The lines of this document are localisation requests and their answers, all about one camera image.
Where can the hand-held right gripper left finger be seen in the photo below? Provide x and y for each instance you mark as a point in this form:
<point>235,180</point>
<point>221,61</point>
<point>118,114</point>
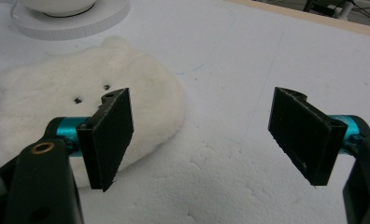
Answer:
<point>106,140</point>

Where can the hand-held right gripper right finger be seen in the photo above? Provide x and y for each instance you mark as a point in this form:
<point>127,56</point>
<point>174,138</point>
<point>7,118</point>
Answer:
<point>304,130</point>

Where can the white plush bear head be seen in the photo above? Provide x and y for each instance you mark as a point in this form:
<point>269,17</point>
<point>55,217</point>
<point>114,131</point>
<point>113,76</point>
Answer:
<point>49,93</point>

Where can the white round base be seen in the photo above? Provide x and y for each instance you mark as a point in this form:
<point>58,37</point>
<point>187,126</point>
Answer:
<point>74,26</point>

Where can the white stand foot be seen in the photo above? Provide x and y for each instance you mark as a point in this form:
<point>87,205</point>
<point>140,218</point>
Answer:
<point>343,11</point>

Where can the white bowl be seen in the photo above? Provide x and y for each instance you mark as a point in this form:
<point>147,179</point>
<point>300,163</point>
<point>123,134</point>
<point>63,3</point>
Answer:
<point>60,6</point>

